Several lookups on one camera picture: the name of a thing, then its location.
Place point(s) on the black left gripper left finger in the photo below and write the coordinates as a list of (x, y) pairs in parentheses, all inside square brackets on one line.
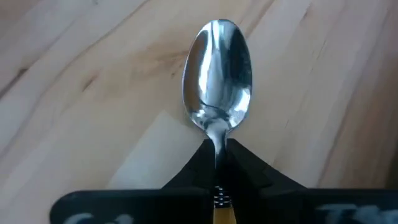
[(140, 207)]

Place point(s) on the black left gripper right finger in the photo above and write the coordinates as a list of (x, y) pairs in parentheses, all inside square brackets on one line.
[(311, 207)]

